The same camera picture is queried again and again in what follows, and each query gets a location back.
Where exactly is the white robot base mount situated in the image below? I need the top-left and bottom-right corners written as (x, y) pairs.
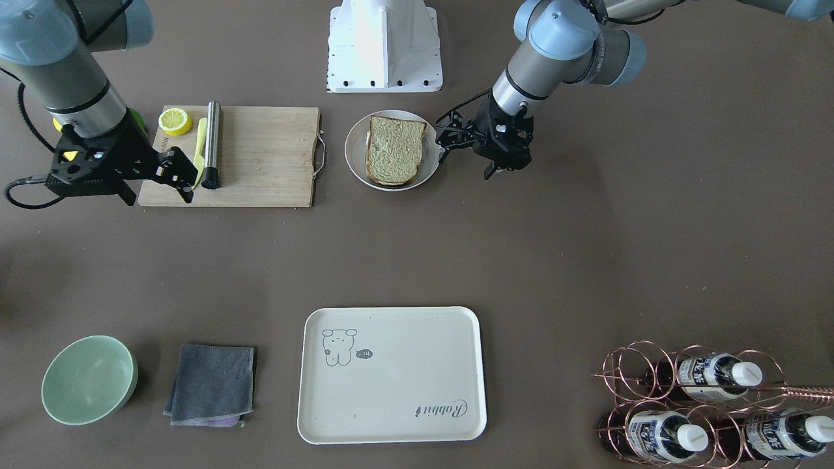
top-left (326, 1), bottom-right (444, 93)

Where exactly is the steel cylinder muddler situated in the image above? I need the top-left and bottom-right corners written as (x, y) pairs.
top-left (201, 101), bottom-right (222, 190)

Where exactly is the green bowl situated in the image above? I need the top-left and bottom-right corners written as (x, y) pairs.
top-left (40, 335), bottom-right (138, 425)

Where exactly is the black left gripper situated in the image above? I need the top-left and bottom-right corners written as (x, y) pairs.
top-left (435, 94), bottom-right (534, 180)

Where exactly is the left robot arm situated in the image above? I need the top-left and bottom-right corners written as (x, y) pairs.
top-left (434, 1), bottom-right (680, 179)

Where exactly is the tea bottle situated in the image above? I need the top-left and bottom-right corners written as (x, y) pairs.
top-left (715, 410), bottom-right (833, 461)
top-left (596, 410), bottom-right (711, 463)
top-left (639, 352), bottom-right (764, 404)

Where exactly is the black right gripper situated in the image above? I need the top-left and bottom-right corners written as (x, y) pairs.
top-left (45, 124), bottom-right (197, 206)

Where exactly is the green lime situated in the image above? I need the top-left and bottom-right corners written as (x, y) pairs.
top-left (128, 107), bottom-right (148, 134)

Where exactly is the half lemon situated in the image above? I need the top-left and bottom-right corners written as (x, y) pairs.
top-left (158, 107), bottom-right (193, 136)

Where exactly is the cream rabbit tray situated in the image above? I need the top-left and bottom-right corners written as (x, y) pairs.
top-left (297, 306), bottom-right (487, 445)

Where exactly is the copper wire bottle rack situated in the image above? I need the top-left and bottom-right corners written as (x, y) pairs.
top-left (595, 341), bottom-right (832, 468)

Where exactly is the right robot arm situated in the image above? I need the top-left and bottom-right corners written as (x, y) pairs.
top-left (1, 1), bottom-right (199, 205)

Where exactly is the wooden cutting board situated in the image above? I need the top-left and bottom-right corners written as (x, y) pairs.
top-left (137, 105), bottom-right (321, 208)

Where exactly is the white plate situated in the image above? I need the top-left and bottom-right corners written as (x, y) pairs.
top-left (343, 109), bottom-right (441, 191)

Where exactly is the yellow plastic knife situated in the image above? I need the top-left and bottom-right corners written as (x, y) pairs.
top-left (192, 117), bottom-right (208, 190)

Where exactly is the bread slice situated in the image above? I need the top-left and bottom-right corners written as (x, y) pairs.
top-left (366, 115), bottom-right (428, 187)

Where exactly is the grey folded cloth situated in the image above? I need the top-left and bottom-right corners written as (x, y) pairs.
top-left (163, 344), bottom-right (257, 428)

